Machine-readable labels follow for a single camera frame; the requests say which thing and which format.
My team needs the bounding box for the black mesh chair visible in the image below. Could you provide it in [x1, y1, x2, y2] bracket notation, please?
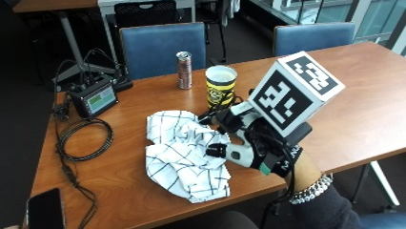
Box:
[113, 0, 180, 30]

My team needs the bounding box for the white table leg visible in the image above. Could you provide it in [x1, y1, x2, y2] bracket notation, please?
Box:
[368, 160, 401, 207]

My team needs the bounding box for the brown background table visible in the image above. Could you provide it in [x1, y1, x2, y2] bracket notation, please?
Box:
[12, 0, 99, 14]

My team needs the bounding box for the yellow and black cup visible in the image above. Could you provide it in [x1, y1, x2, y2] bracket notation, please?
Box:
[204, 65, 240, 110]

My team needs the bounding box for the black device with screen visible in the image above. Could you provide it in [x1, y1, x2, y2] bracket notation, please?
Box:
[67, 75, 121, 119]

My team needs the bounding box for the black power adapter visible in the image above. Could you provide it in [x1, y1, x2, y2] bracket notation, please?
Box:
[113, 75, 135, 93]

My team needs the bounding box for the blue upholstered chair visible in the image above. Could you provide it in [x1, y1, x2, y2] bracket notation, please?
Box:
[119, 21, 208, 81]
[272, 21, 357, 57]

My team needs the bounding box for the black glove cable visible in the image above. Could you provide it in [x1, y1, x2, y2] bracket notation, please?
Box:
[257, 139, 298, 229]

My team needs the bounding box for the white checked cloth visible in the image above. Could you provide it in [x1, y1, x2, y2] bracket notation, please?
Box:
[145, 110, 232, 204]

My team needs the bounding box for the blue chair seat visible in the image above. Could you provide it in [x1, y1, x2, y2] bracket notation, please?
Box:
[358, 212, 406, 229]

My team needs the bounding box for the silver bead bracelet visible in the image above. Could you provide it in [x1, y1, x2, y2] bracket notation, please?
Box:
[288, 174, 336, 205]

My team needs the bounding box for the white marker cube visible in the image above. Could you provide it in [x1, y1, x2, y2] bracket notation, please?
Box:
[246, 51, 346, 138]

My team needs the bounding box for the slim drink can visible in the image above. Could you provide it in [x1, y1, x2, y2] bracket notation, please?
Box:
[176, 51, 195, 91]

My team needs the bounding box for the person's leg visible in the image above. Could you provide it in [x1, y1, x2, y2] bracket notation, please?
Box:
[211, 210, 260, 229]

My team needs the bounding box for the glass railing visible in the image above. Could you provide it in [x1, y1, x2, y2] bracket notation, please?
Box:
[249, 0, 406, 44]

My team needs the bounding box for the black smartphone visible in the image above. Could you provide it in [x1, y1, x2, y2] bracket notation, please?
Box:
[26, 187, 68, 229]

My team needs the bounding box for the coiled black cable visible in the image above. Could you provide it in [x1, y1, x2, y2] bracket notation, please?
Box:
[53, 92, 116, 229]

